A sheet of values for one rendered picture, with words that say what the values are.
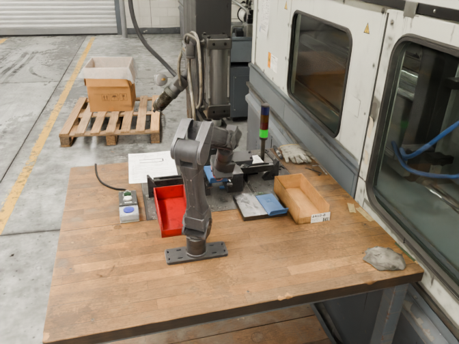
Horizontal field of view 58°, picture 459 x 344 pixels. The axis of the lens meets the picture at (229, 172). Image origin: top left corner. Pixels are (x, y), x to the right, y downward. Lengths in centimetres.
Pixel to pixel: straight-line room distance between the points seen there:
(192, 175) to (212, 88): 45
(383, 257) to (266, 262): 37
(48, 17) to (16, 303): 879
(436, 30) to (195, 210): 87
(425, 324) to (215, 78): 109
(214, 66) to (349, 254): 78
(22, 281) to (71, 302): 159
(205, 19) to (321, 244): 88
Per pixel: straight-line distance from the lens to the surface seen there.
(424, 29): 143
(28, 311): 265
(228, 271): 131
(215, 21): 155
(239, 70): 472
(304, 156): 202
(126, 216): 154
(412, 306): 162
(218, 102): 153
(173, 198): 166
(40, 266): 293
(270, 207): 157
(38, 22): 1095
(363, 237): 153
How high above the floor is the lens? 177
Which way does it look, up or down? 28 degrees down
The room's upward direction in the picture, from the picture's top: 1 degrees clockwise
